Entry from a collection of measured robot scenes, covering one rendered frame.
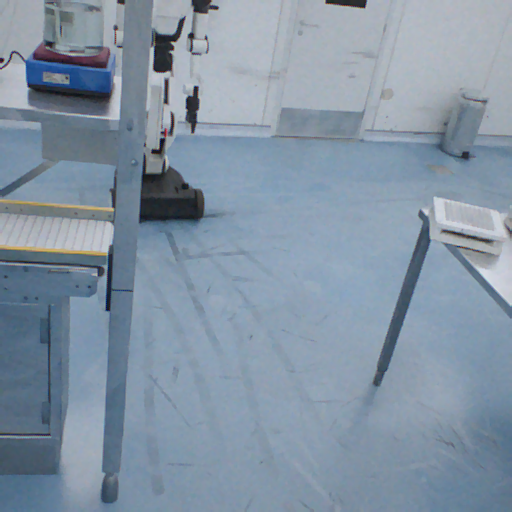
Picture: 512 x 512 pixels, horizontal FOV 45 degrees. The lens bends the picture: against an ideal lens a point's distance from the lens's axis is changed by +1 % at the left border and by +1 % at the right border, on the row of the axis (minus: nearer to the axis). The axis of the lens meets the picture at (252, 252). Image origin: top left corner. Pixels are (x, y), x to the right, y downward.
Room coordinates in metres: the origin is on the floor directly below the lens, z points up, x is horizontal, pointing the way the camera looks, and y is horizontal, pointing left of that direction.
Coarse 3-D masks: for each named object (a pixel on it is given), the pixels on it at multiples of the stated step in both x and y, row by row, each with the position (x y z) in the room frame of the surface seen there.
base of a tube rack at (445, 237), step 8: (432, 216) 2.13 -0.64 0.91; (432, 224) 2.06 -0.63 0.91; (432, 232) 1.99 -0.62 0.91; (440, 240) 1.98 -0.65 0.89; (448, 240) 1.97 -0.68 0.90; (456, 240) 1.97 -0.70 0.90; (464, 240) 1.97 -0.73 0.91; (472, 240) 1.98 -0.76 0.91; (480, 240) 1.99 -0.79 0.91; (472, 248) 1.96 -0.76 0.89; (480, 248) 1.96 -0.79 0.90; (488, 248) 1.95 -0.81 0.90; (496, 248) 1.95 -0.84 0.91
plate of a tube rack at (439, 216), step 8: (432, 200) 2.20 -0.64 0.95; (440, 200) 2.19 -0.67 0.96; (448, 200) 2.21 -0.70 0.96; (440, 208) 2.11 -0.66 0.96; (472, 208) 2.17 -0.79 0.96; (440, 216) 2.04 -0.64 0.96; (496, 216) 2.13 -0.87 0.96; (440, 224) 1.98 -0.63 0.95; (448, 224) 1.98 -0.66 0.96; (456, 224) 1.99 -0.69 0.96; (464, 224) 2.00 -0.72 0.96; (496, 224) 2.05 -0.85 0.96; (464, 232) 1.97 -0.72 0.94; (472, 232) 1.96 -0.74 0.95; (480, 232) 1.96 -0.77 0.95; (488, 232) 1.97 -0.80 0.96; (496, 232) 1.98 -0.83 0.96; (504, 232) 1.99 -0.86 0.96; (496, 240) 1.95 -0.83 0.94; (504, 240) 1.95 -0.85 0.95
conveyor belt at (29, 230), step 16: (0, 224) 1.54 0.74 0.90; (16, 224) 1.55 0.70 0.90; (32, 224) 1.57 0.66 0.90; (48, 224) 1.59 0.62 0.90; (64, 224) 1.60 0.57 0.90; (80, 224) 1.62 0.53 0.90; (96, 224) 1.64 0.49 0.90; (0, 240) 1.45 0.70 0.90; (16, 240) 1.47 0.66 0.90; (32, 240) 1.48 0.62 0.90; (48, 240) 1.50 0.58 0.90; (64, 240) 1.51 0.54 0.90; (80, 240) 1.53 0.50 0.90; (96, 240) 1.54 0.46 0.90
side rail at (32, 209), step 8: (0, 208) 1.61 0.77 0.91; (8, 208) 1.61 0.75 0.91; (16, 208) 1.62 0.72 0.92; (24, 208) 1.62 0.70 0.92; (32, 208) 1.63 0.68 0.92; (40, 208) 1.63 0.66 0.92; (48, 208) 1.64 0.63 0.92; (56, 208) 1.64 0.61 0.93; (64, 208) 1.65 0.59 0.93; (72, 208) 1.65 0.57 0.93; (64, 216) 1.64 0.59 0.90; (72, 216) 1.65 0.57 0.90; (80, 216) 1.66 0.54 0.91; (88, 216) 1.66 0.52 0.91; (96, 216) 1.67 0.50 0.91; (104, 216) 1.67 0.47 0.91; (112, 216) 1.68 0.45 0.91
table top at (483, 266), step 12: (420, 216) 2.24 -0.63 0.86; (504, 216) 2.33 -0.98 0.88; (504, 228) 2.20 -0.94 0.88; (456, 252) 1.95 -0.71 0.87; (468, 252) 1.93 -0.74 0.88; (480, 252) 1.95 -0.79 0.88; (504, 252) 1.98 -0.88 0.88; (468, 264) 1.86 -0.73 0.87; (480, 264) 1.86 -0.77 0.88; (492, 264) 1.87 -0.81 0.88; (504, 264) 1.89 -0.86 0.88; (480, 276) 1.79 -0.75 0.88; (492, 276) 1.78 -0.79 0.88; (504, 276) 1.80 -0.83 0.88; (492, 288) 1.71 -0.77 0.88; (504, 288) 1.72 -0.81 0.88; (504, 300) 1.65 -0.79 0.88
